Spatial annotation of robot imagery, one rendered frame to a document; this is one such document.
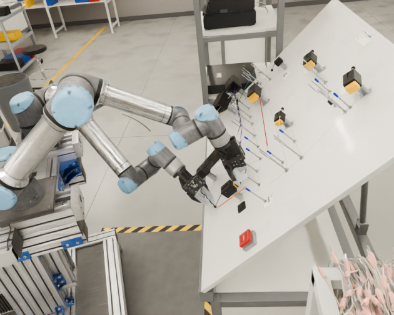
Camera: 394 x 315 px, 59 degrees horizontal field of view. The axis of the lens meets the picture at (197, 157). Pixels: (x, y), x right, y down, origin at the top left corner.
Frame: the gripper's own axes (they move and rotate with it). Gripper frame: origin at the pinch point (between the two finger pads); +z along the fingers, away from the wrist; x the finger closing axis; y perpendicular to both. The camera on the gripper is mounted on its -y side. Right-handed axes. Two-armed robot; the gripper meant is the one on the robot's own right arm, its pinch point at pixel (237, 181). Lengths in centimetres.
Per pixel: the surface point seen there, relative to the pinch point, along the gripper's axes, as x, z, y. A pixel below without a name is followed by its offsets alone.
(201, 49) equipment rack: 91, -28, -7
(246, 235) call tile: -25.7, 3.6, 0.8
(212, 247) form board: -14.9, 16.2, -18.4
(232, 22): 99, -31, 15
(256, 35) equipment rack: 92, -21, 24
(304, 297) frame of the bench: -30, 40, 9
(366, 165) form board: -28, -12, 43
